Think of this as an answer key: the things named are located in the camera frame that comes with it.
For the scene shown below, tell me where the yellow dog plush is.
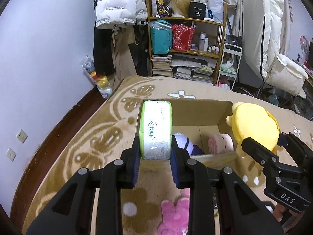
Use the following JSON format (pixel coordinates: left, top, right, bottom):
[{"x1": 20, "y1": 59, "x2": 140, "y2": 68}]
[{"x1": 226, "y1": 102, "x2": 280, "y2": 159}]

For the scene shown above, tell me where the pink swirl roll plush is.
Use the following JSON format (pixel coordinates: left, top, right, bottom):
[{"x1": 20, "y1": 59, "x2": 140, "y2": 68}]
[{"x1": 208, "y1": 134, "x2": 234, "y2": 155}]

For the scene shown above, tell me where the pink bear plush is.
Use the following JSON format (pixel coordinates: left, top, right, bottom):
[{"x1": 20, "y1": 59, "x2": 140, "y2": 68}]
[{"x1": 157, "y1": 188, "x2": 190, "y2": 234}]

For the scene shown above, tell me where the white-haired blindfolded plush doll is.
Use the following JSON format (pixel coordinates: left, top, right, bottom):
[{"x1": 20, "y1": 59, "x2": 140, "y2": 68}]
[{"x1": 174, "y1": 133, "x2": 204, "y2": 156}]

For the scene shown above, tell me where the green tissue pack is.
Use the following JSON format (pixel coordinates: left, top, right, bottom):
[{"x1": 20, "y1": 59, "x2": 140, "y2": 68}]
[{"x1": 139, "y1": 100, "x2": 172, "y2": 161}]

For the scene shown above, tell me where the person's right hand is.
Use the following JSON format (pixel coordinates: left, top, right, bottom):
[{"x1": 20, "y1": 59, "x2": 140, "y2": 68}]
[{"x1": 273, "y1": 203, "x2": 305, "y2": 230}]

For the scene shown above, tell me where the beige patterned carpet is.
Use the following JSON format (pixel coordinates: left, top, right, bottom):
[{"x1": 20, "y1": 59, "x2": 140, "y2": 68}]
[{"x1": 22, "y1": 76, "x2": 312, "y2": 234}]

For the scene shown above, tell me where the white metal trolley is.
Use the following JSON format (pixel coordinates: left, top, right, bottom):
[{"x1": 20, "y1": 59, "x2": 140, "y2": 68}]
[{"x1": 216, "y1": 43, "x2": 243, "y2": 91}]

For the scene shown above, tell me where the clear bag of toys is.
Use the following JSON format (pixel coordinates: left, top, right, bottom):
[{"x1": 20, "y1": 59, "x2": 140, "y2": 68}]
[{"x1": 81, "y1": 56, "x2": 113, "y2": 99}]

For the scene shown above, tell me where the white cushioned chair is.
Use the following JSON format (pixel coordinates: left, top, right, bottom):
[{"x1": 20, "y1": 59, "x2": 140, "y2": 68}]
[{"x1": 242, "y1": 0, "x2": 308, "y2": 99}]

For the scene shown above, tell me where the stack of books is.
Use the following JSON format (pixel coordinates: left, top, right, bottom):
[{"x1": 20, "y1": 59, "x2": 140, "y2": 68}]
[{"x1": 151, "y1": 55, "x2": 173, "y2": 78}]

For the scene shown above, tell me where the red patterned bag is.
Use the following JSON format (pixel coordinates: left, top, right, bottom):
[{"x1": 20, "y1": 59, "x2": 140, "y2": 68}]
[{"x1": 172, "y1": 24, "x2": 195, "y2": 52}]

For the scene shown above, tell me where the black hanging coat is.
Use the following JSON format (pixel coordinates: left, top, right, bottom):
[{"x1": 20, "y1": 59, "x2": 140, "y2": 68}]
[{"x1": 93, "y1": 26, "x2": 115, "y2": 76}]

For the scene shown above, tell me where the beige trench coat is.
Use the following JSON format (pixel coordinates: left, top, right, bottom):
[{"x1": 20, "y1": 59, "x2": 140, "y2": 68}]
[{"x1": 108, "y1": 26, "x2": 137, "y2": 91}]

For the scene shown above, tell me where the wooden shelf unit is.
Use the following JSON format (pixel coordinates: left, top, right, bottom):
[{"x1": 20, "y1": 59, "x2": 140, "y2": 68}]
[{"x1": 146, "y1": 0, "x2": 226, "y2": 83}]

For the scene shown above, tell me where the black box number 40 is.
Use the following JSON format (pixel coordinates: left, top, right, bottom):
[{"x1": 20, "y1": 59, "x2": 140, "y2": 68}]
[{"x1": 188, "y1": 2, "x2": 206, "y2": 20}]

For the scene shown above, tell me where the teal bag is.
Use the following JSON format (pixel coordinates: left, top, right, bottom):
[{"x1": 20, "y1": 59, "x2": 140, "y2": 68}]
[{"x1": 148, "y1": 19, "x2": 172, "y2": 55}]

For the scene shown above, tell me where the blonde wig head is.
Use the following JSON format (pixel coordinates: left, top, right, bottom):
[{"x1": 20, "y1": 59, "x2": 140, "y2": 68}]
[{"x1": 169, "y1": 0, "x2": 193, "y2": 18}]

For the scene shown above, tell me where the white puffer jacket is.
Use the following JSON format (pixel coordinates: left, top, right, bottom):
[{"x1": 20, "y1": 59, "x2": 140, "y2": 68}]
[{"x1": 95, "y1": 0, "x2": 148, "y2": 31}]

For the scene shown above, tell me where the lower wall socket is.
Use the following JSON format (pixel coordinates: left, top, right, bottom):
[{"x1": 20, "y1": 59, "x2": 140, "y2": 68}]
[{"x1": 6, "y1": 148, "x2": 16, "y2": 162}]

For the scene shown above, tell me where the wall socket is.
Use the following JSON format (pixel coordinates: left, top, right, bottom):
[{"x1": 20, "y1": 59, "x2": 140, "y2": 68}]
[
  {"x1": 16, "y1": 129, "x2": 28, "y2": 144},
  {"x1": 6, "y1": 148, "x2": 16, "y2": 162}
]

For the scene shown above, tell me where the upper wall socket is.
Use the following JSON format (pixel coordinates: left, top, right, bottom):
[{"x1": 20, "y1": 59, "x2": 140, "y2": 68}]
[{"x1": 16, "y1": 129, "x2": 28, "y2": 144}]

